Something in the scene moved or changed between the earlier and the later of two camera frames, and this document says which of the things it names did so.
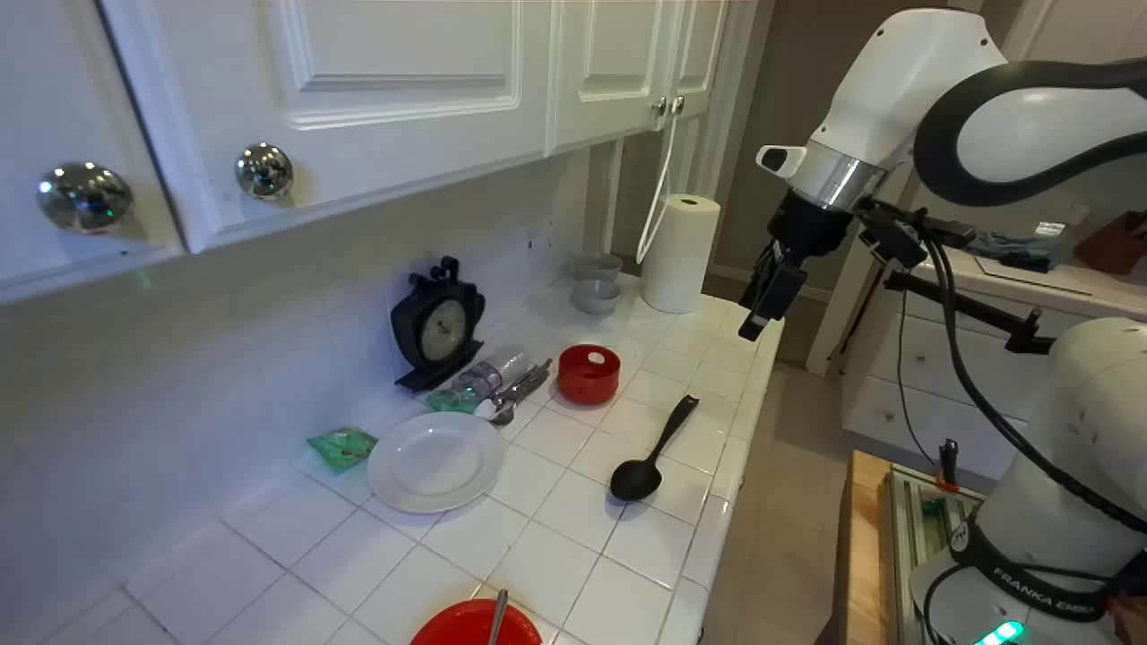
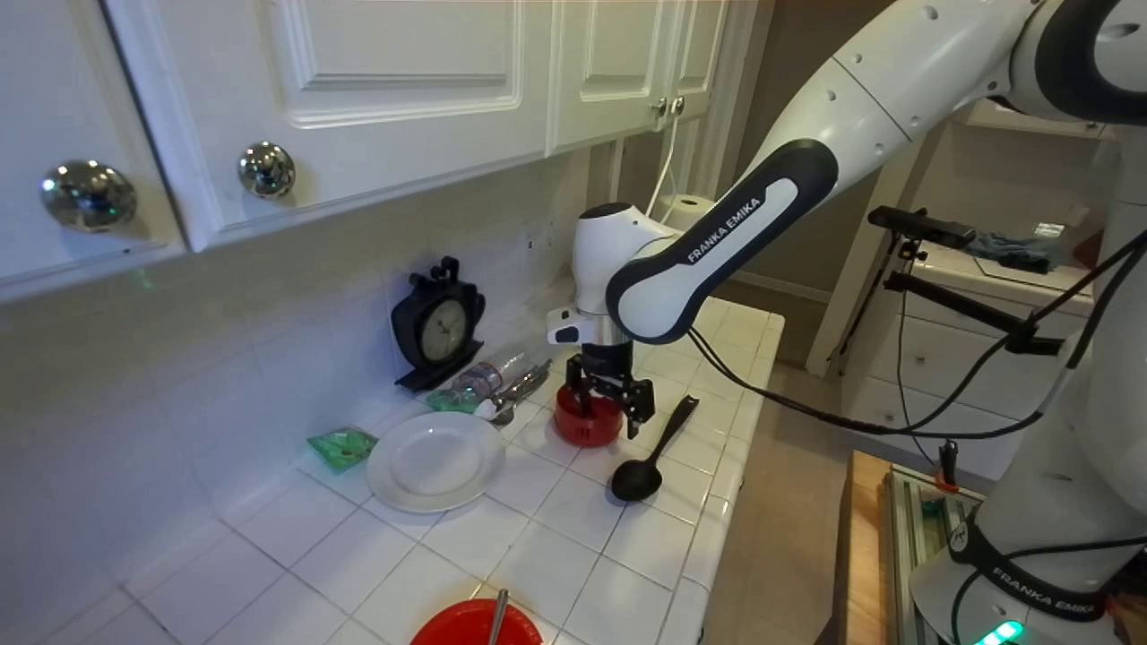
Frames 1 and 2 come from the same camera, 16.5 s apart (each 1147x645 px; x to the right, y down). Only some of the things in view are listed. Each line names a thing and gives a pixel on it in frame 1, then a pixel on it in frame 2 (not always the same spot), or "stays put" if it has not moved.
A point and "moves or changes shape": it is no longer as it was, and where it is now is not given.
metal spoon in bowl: [498, 606] stays put
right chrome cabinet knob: [262, 170] stays put
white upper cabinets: [139, 130] stays put
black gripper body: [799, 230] to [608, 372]
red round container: [586, 376] moves or changes shape
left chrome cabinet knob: [82, 195] stays put
